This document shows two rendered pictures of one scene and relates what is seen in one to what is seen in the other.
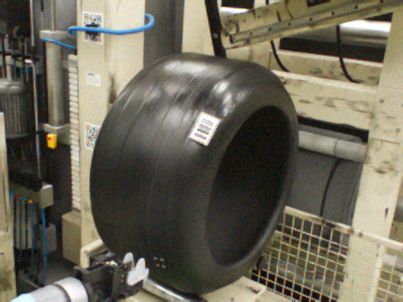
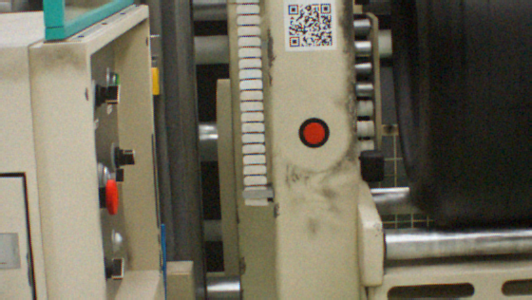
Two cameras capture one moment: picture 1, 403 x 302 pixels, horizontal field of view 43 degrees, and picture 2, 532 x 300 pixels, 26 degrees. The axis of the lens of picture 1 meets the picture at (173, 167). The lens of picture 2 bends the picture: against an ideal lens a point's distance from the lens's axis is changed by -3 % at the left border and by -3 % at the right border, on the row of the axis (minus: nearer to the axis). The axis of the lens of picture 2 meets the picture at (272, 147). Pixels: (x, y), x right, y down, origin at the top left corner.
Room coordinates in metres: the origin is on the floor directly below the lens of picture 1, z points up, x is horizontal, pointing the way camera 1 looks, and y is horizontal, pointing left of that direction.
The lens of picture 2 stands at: (-0.04, 1.30, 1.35)
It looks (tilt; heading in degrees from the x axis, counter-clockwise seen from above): 10 degrees down; 324
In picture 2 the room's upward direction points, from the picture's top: 2 degrees counter-clockwise
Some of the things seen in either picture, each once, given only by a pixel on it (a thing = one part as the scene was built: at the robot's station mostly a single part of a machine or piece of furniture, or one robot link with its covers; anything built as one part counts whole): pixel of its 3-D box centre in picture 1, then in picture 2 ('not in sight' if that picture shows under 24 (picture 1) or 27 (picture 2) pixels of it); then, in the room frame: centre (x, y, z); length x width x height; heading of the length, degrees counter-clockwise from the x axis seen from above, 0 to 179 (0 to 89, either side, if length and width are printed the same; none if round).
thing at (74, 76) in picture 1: (82, 138); (253, 45); (1.39, 0.27, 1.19); 0.05 x 0.04 x 0.48; 143
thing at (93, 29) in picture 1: (111, 25); not in sight; (1.37, 0.18, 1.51); 0.19 x 0.19 x 0.06; 53
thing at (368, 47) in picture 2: not in sight; (324, 96); (1.67, -0.09, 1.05); 0.20 x 0.15 x 0.30; 53
